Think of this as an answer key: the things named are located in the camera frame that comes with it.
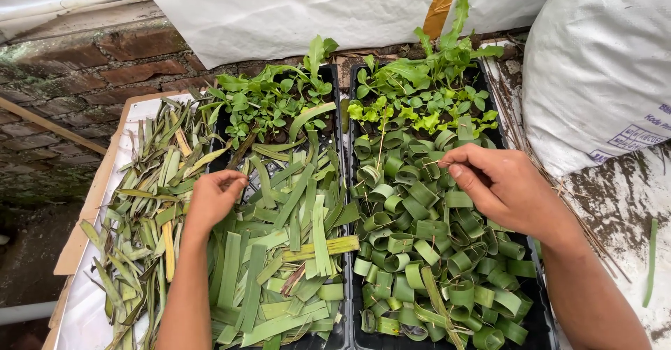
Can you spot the person's right hand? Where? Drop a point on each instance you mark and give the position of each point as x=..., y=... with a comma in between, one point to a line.
x=503, y=187

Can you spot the person's left hand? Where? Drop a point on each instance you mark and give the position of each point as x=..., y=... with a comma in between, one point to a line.
x=209, y=203

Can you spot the thin brown stick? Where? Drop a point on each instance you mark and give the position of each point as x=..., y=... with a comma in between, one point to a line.
x=432, y=162

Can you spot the heap of leaf scraps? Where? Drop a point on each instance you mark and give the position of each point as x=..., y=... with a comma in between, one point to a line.
x=147, y=198

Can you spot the pile of rolled leaf rings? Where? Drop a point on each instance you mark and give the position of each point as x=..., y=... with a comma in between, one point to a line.
x=419, y=234

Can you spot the pile of flat leaf strips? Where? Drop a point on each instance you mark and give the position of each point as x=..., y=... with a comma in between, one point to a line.
x=293, y=266

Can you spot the green seedlings with dark leaves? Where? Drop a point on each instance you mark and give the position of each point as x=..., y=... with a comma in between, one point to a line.
x=262, y=103

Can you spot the black seedling tray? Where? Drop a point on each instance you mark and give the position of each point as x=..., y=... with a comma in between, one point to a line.
x=340, y=334
x=534, y=297

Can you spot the dirty white cover sheet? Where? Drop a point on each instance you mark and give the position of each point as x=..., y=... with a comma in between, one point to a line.
x=618, y=208

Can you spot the brown cardboard sheet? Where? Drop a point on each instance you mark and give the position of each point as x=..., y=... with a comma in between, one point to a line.
x=84, y=224

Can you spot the green seedlings with lettuce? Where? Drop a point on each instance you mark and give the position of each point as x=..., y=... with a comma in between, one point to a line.
x=414, y=83

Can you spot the white woven sack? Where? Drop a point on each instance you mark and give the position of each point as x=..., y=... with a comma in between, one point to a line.
x=592, y=67

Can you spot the white liner sheet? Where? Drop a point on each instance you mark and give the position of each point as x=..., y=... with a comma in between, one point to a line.
x=84, y=308

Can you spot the single green leaf strip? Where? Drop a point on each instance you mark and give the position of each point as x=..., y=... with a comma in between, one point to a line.
x=650, y=266

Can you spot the wooden slat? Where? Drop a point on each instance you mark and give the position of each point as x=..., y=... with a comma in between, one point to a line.
x=52, y=125

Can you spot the brown tape strip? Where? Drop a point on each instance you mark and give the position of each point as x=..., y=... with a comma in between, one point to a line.
x=440, y=4

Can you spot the white woven tarp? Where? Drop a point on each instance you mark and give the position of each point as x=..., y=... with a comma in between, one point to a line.
x=293, y=9

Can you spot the white pipe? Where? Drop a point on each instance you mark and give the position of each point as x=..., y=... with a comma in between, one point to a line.
x=26, y=312

